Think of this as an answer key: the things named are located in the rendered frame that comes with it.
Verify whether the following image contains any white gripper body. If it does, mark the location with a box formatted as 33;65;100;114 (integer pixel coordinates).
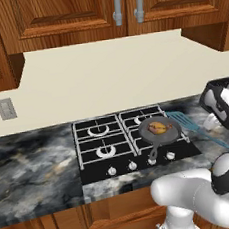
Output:
201;110;224;132

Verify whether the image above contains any grey wall socket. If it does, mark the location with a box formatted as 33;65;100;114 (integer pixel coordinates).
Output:
0;96;18;121

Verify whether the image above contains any silver cupboard door handle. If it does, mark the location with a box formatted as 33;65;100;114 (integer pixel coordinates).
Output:
111;0;127;28
132;0;148;25

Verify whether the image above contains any white hob knob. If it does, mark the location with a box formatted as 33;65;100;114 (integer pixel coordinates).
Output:
106;165;118;177
165;150;177;162
127;160;139;172
147;156;158;167

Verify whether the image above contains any dark grey frying pan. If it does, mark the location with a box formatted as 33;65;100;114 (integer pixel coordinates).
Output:
136;113;187;162

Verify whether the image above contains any browned chicken piece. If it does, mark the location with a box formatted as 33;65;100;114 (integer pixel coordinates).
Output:
147;119;174;137

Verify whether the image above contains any teal spatula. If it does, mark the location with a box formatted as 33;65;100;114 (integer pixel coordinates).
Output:
165;104;229;156

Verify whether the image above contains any black gas hob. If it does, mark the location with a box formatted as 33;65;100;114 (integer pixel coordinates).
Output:
70;99;205;187

